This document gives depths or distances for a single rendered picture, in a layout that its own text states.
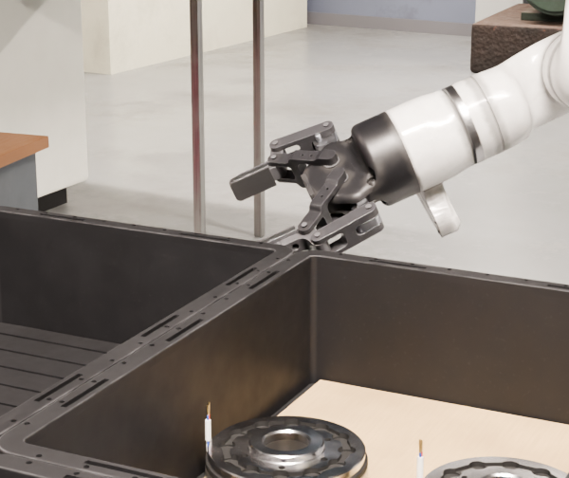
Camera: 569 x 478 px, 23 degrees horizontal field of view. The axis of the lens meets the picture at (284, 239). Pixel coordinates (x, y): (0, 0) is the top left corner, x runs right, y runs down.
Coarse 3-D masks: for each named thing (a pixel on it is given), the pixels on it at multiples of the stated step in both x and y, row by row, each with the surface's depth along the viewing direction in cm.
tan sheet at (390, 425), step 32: (320, 384) 106; (320, 416) 101; (352, 416) 101; (384, 416) 101; (416, 416) 101; (448, 416) 101; (480, 416) 101; (512, 416) 101; (384, 448) 95; (416, 448) 95; (448, 448) 95; (480, 448) 95; (512, 448) 95; (544, 448) 95
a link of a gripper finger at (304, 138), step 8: (328, 120) 122; (312, 128) 121; (320, 128) 121; (328, 128) 121; (288, 136) 122; (296, 136) 121; (304, 136) 121; (312, 136) 121; (272, 144) 122; (280, 144) 121; (288, 144) 121; (296, 144) 121; (304, 144) 121; (312, 144) 122
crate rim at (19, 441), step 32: (320, 256) 105; (352, 256) 105; (256, 288) 97; (512, 288) 99; (544, 288) 98; (192, 320) 91; (160, 352) 86; (96, 384) 81; (32, 416) 76; (64, 416) 77; (0, 448) 72; (32, 448) 72
